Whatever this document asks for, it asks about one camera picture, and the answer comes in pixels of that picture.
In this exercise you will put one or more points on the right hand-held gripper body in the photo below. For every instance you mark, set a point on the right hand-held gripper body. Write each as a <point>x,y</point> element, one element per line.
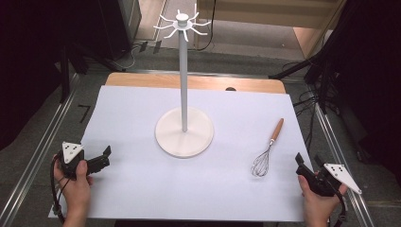
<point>331,179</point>

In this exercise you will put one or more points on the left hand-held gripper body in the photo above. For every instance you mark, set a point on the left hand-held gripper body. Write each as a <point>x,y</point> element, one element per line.
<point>72,161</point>

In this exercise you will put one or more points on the white hook rack stand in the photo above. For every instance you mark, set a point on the white hook rack stand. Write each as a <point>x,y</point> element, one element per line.
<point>184,126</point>

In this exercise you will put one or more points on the person's right hand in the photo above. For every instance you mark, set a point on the person's right hand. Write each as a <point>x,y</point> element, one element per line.
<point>317,203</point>

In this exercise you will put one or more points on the person's left hand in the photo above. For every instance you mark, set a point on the person's left hand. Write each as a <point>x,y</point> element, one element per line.
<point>75,189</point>

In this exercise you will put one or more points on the white paper sheet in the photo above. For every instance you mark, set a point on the white paper sheet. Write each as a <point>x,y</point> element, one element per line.
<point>142,176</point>

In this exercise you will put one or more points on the black metal stand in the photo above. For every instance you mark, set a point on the black metal stand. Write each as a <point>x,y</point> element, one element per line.
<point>353,63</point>

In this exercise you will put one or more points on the wooden table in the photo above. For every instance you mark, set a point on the wooden table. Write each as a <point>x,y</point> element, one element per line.
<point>201,82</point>

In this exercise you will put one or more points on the dark cabinet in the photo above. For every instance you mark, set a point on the dark cabinet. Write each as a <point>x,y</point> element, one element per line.
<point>63,28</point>

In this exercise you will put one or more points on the light wooden furniture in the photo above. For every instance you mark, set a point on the light wooden furniture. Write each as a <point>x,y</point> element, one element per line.
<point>271,14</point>

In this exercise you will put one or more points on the aluminium floor rail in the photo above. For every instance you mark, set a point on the aluminium floor rail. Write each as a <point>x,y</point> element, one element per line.
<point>201,73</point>
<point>343,164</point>
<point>34,154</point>

